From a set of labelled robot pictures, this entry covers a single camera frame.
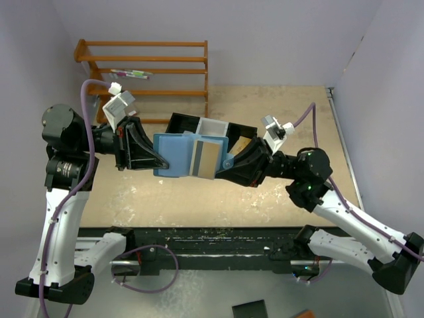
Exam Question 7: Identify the gold credit card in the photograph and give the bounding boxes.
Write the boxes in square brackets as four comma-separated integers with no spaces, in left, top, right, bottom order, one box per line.
[230,136,251,156]

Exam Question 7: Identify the blue leather card holder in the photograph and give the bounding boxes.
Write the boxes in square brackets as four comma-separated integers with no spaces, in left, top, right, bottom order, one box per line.
[153,132,235,179]

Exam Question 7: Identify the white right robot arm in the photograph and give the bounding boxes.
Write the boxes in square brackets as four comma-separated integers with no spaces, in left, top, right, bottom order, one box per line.
[216,138,423,295]

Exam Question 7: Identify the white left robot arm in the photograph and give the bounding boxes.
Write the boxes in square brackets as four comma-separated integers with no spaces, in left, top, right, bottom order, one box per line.
[15,104,169,305]

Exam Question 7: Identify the gold striped card in holder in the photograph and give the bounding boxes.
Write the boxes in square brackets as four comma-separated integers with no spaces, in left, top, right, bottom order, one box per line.
[189,140,222,180]

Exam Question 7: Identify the black card holder on floor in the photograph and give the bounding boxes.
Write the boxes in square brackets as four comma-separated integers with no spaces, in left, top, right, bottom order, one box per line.
[232,299,268,318]

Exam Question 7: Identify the orange card holder on floor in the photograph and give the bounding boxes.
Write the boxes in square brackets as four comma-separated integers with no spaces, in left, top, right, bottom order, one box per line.
[291,309,315,318]

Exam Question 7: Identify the three-compartment sorting tray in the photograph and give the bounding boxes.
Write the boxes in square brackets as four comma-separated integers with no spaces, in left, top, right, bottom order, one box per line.
[166,113,258,150]

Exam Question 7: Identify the coloured markers on rack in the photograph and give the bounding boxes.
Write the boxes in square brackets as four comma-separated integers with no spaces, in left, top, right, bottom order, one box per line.
[111,69,154,80]

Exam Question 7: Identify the orange wooden rack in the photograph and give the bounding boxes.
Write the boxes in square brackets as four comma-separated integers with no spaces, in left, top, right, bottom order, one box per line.
[74,39,209,117]

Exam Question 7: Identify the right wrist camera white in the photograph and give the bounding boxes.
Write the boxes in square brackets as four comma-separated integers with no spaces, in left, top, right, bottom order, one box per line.
[261,115,295,154]

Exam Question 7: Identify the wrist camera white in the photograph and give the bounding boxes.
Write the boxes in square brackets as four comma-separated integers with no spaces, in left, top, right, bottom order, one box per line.
[102,82,135,132]
[261,115,295,154]

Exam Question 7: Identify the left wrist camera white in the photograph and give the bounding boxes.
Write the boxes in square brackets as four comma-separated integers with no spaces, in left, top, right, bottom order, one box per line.
[102,82,135,132]

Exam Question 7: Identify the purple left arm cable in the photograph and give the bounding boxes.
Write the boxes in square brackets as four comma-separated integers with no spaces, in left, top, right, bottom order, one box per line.
[38,79,113,318]

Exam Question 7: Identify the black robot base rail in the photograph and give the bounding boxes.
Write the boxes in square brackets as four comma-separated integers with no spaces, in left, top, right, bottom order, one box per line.
[76,226,332,276]

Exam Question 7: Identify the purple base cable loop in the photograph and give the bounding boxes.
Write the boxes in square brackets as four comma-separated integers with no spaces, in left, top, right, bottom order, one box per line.
[111,244,180,293]

